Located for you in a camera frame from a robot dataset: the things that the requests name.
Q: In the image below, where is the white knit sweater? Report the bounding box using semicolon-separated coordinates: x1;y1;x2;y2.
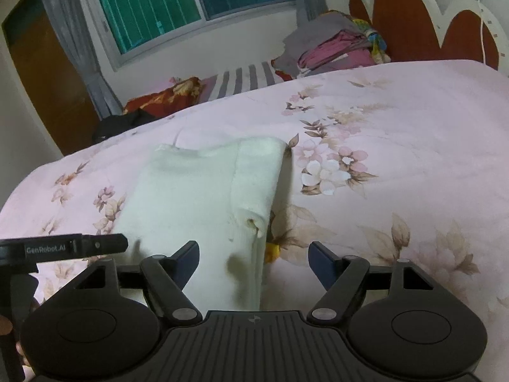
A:
114;137;286;313

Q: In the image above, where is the stack of folded clothes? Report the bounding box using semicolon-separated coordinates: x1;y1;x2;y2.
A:
271;11;391;80

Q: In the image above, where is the pink floral bed sheet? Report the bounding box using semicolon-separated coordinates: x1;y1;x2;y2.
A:
1;60;508;381

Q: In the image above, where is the black garment on bed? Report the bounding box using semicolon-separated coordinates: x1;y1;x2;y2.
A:
91;109;157;144

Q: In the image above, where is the brown wooden door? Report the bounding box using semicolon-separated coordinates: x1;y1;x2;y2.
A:
2;0;99;155

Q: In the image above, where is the grey striped pillow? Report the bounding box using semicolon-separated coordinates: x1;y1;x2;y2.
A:
199;61;284;103

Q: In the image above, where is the window with green screen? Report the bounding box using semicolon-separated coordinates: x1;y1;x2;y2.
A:
81;0;319;73

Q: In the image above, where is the red white scalloped headboard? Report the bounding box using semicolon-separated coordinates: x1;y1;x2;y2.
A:
349;0;508;75

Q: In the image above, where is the left grey curtain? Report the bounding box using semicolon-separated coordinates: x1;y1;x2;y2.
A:
41;0;122;119

